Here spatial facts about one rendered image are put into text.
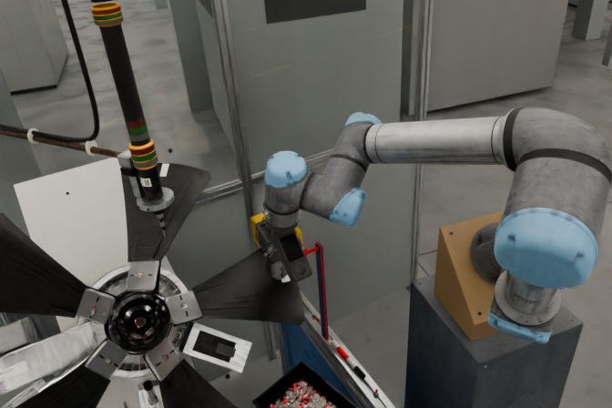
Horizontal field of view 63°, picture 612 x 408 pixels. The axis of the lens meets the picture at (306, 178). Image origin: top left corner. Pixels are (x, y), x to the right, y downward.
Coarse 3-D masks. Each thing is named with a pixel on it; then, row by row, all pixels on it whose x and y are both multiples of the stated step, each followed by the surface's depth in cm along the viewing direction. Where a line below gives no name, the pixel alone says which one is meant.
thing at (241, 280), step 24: (240, 264) 120; (192, 288) 115; (216, 288) 114; (240, 288) 114; (264, 288) 114; (288, 288) 116; (216, 312) 108; (240, 312) 109; (264, 312) 110; (288, 312) 111
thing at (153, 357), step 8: (160, 344) 107; (168, 344) 109; (152, 352) 104; (160, 352) 106; (168, 352) 108; (176, 352) 110; (152, 360) 103; (160, 360) 105; (168, 360) 107; (176, 360) 109; (152, 368) 102; (160, 368) 104; (168, 368) 106; (160, 376) 102
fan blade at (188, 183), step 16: (176, 176) 114; (192, 176) 114; (208, 176) 114; (128, 192) 117; (176, 192) 112; (192, 192) 112; (128, 208) 116; (176, 208) 111; (128, 224) 114; (144, 224) 112; (176, 224) 109; (128, 240) 113; (144, 240) 110; (160, 240) 108; (128, 256) 112; (144, 256) 109; (160, 256) 107
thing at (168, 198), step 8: (120, 160) 93; (128, 160) 92; (120, 168) 93; (128, 168) 93; (136, 168) 93; (128, 176) 93; (136, 176) 93; (136, 184) 94; (136, 192) 95; (144, 192) 96; (168, 192) 97; (144, 200) 95; (160, 200) 94; (168, 200) 94; (144, 208) 93; (152, 208) 93; (160, 208) 94
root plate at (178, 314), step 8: (176, 296) 113; (184, 296) 113; (192, 296) 113; (168, 304) 110; (176, 304) 110; (192, 304) 110; (176, 312) 108; (184, 312) 108; (192, 312) 108; (200, 312) 108; (176, 320) 106; (184, 320) 106
